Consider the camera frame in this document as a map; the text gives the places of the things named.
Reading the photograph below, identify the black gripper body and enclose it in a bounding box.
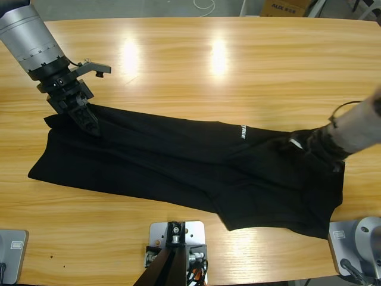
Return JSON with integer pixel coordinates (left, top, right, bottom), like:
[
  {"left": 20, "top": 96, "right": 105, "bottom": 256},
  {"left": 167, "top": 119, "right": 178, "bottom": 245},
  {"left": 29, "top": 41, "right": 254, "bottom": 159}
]
[
  {"left": 289, "top": 126, "right": 349, "bottom": 164},
  {"left": 29, "top": 57, "right": 95, "bottom": 114}
]

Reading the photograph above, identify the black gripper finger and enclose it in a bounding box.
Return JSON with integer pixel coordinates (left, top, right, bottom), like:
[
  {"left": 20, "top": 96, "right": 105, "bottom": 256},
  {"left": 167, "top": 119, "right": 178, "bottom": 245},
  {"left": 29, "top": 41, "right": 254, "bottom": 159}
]
[
  {"left": 77, "top": 103, "right": 101, "bottom": 136},
  {"left": 67, "top": 104, "right": 96, "bottom": 136}
]

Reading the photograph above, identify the black T-shirt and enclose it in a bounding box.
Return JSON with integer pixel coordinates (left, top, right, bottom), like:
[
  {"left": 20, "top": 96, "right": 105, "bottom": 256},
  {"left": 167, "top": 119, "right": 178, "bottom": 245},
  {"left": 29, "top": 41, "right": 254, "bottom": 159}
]
[{"left": 27, "top": 103, "right": 346, "bottom": 241}]

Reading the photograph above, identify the cardboard box with AUX print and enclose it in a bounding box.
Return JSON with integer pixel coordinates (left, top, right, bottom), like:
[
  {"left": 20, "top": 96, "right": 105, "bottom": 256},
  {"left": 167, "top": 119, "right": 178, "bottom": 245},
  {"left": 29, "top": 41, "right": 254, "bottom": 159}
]
[{"left": 260, "top": 0, "right": 308, "bottom": 17}]

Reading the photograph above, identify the silver metal clamp fitting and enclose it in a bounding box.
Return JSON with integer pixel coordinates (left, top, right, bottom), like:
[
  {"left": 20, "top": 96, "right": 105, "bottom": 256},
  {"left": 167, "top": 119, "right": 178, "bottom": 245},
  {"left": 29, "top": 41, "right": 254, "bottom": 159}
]
[
  {"left": 188, "top": 251, "right": 207, "bottom": 266},
  {"left": 143, "top": 245, "right": 160, "bottom": 268}
]

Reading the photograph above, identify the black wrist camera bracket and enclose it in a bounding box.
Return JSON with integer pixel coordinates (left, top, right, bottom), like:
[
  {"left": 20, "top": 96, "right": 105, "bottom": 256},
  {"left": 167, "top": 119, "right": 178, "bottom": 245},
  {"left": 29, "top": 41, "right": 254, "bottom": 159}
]
[{"left": 70, "top": 61, "right": 113, "bottom": 79}]

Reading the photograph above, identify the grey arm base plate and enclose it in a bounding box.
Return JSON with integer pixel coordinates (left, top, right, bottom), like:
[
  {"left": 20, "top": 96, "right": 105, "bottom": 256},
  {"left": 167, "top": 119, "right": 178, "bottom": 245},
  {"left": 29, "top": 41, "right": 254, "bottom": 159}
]
[
  {"left": 327, "top": 216, "right": 381, "bottom": 278},
  {"left": 0, "top": 229, "right": 30, "bottom": 285}
]

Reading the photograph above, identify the white mount block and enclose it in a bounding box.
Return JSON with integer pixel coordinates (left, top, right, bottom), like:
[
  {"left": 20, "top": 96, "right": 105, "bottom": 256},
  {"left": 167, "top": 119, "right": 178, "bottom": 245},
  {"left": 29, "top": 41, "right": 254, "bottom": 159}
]
[{"left": 148, "top": 220, "right": 208, "bottom": 269}]

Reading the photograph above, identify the dark camera post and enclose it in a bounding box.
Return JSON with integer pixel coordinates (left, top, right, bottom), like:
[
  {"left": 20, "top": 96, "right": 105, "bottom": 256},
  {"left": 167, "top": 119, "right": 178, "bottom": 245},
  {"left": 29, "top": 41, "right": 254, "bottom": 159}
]
[{"left": 133, "top": 220, "right": 191, "bottom": 286}]

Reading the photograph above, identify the white cable loop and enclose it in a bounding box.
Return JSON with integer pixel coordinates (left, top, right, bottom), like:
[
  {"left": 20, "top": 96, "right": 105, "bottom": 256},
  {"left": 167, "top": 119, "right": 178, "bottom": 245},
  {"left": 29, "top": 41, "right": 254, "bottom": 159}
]
[{"left": 193, "top": 0, "right": 216, "bottom": 13}]

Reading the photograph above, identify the orange and black cable bundle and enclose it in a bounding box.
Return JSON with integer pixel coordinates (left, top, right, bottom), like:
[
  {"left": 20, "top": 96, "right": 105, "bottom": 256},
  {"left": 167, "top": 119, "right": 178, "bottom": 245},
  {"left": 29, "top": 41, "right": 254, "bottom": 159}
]
[{"left": 185, "top": 258, "right": 210, "bottom": 286}]

